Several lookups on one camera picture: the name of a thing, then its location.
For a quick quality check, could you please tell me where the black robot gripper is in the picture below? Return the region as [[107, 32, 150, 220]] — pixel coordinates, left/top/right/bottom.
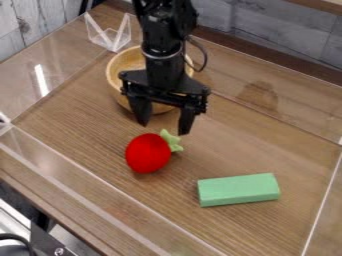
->
[[119, 50, 210, 136]]

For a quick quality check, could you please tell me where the red plush strawberry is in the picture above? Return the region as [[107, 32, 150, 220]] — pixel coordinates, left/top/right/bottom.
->
[[124, 129, 185, 174]]

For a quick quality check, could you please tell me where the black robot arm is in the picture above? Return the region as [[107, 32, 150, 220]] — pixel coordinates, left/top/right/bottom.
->
[[119, 0, 211, 136]]

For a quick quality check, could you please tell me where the wooden bowl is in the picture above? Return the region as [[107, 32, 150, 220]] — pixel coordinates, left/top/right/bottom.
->
[[104, 44, 195, 115]]

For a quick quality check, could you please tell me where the clear acrylic triangular stand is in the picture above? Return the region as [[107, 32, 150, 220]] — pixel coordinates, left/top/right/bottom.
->
[[84, 12, 131, 53]]

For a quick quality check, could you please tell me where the green foam block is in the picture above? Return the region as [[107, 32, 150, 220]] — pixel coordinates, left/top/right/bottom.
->
[[198, 173, 281, 207]]

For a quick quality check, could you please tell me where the clear acrylic tray wall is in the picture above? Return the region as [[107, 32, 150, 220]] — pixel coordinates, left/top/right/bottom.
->
[[0, 113, 225, 256]]

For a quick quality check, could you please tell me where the black metal bracket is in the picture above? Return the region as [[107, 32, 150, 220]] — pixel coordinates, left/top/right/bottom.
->
[[30, 223, 78, 256]]

